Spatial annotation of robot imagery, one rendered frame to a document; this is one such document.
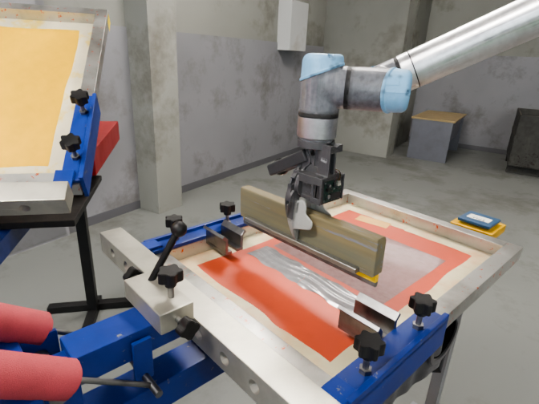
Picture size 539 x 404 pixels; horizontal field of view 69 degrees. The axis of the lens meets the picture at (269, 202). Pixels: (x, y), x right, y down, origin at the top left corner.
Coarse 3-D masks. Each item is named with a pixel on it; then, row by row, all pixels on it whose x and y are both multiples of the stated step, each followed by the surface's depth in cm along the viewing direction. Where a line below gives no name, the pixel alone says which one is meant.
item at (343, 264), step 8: (248, 216) 93; (256, 224) 90; (264, 224) 88; (272, 232) 86; (280, 232) 85; (288, 240) 83; (296, 240) 81; (304, 248) 80; (312, 248) 78; (320, 256) 77; (328, 256) 75; (336, 264) 74; (344, 264) 72; (352, 264) 72; (352, 272) 71
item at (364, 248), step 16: (256, 192) 90; (256, 208) 91; (272, 208) 86; (272, 224) 88; (288, 224) 84; (320, 224) 77; (336, 224) 74; (352, 224) 73; (304, 240) 81; (320, 240) 77; (336, 240) 74; (352, 240) 71; (368, 240) 69; (384, 240) 69; (336, 256) 75; (352, 256) 72; (368, 256) 69; (368, 272) 70
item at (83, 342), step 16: (112, 320) 60; (128, 320) 60; (144, 320) 61; (64, 336) 56; (80, 336) 57; (96, 336) 57; (112, 336) 57; (128, 336) 57; (144, 336) 59; (160, 336) 62; (176, 336) 64; (64, 352) 55; (80, 352) 54; (96, 352) 54; (112, 352) 56; (128, 352) 58; (96, 368) 55; (112, 368) 57
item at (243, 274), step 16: (368, 224) 121; (272, 240) 108; (224, 256) 98; (240, 256) 99; (288, 256) 100; (304, 256) 100; (208, 272) 91; (224, 272) 91; (240, 272) 92; (256, 272) 92; (272, 272) 92; (240, 288) 85; (256, 288) 86; (272, 288) 86
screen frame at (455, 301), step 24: (408, 216) 122; (456, 240) 113; (480, 240) 108; (504, 240) 106; (168, 264) 87; (504, 264) 94; (456, 288) 83; (480, 288) 85; (240, 312) 72; (456, 312) 78; (264, 336) 66; (288, 360) 61
